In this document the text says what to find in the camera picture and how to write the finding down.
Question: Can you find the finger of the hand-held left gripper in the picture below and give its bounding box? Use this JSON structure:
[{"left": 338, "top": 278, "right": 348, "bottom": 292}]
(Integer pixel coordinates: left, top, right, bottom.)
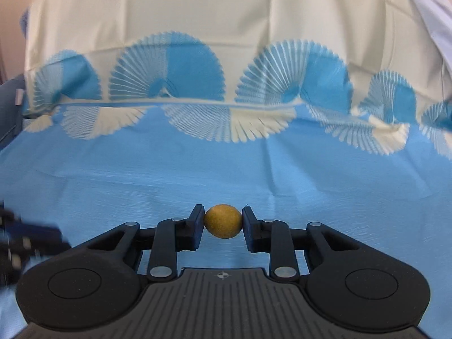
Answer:
[{"left": 0, "top": 203, "right": 73, "bottom": 287}]

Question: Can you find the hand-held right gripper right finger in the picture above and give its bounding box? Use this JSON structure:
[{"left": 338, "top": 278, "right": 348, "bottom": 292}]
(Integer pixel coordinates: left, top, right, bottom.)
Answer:
[{"left": 242, "top": 206, "right": 358, "bottom": 284}]

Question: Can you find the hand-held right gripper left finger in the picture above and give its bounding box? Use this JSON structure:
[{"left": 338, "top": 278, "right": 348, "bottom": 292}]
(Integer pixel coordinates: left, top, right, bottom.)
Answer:
[{"left": 79, "top": 204, "right": 206, "bottom": 284}]

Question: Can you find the small tan longan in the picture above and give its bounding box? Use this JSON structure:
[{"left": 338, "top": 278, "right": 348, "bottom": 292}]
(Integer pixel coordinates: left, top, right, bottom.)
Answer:
[{"left": 204, "top": 204, "right": 244, "bottom": 239}]

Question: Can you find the blue fan-print cloth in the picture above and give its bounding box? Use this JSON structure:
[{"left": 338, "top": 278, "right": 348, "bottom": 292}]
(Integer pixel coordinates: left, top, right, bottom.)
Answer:
[{"left": 0, "top": 0, "right": 452, "bottom": 339}]

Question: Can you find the dark blue cloth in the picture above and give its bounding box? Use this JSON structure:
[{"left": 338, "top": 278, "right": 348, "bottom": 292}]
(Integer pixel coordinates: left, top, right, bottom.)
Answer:
[{"left": 0, "top": 73, "right": 28, "bottom": 149}]

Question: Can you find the pale lavender cloth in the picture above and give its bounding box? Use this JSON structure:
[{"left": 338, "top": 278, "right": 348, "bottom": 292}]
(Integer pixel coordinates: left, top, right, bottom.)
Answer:
[{"left": 399, "top": 0, "right": 452, "bottom": 104}]

